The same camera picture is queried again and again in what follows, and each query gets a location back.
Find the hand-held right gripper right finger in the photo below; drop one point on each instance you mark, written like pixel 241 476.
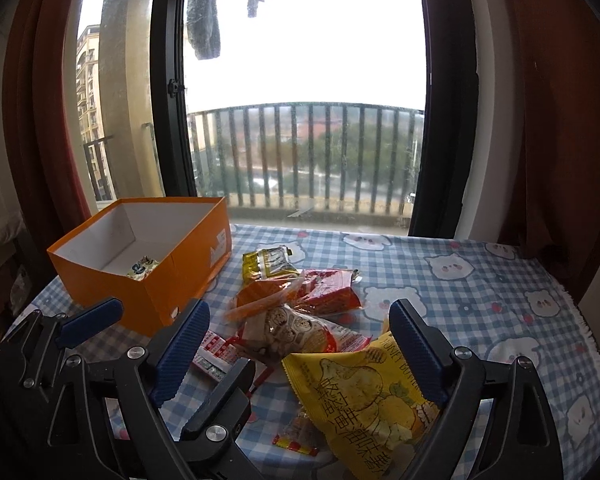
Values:
pixel 415 355

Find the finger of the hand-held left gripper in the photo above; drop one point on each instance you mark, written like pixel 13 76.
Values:
pixel 92 320

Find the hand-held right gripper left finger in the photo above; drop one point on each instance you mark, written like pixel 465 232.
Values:
pixel 180 350

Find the red and white snack packet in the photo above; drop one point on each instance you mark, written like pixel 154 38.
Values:
pixel 217 352

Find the yellow potato chip bag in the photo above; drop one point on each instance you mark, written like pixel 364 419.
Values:
pixel 360 395

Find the orange cardboard box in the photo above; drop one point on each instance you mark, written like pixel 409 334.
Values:
pixel 180 265

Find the orange transparent snack packet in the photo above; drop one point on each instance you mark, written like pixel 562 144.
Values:
pixel 257 302

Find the red spicy snack packet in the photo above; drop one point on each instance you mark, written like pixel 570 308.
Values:
pixel 330 292

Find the clear biscuit packet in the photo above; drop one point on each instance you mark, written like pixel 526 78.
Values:
pixel 295 332

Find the small blue-yellow snack packet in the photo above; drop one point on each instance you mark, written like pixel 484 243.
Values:
pixel 142 267

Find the blue checked bear tablecloth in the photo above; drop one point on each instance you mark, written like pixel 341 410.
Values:
pixel 480 310

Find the yellow-green snack packet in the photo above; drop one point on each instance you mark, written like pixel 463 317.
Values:
pixel 270 262

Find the pale cloth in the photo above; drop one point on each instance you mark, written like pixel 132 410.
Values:
pixel 0 225

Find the small clear candy packet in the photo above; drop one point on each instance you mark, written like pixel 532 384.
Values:
pixel 295 437

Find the apartment building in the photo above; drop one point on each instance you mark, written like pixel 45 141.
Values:
pixel 90 110

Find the red-brown curtain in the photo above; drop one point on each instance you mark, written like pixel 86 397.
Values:
pixel 555 135
pixel 40 110

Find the balcony railing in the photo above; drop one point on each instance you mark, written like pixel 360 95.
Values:
pixel 280 104

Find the dark grey hanging garment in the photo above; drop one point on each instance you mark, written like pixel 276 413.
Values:
pixel 204 10

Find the black window frame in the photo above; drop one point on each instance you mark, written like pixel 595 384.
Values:
pixel 167 35

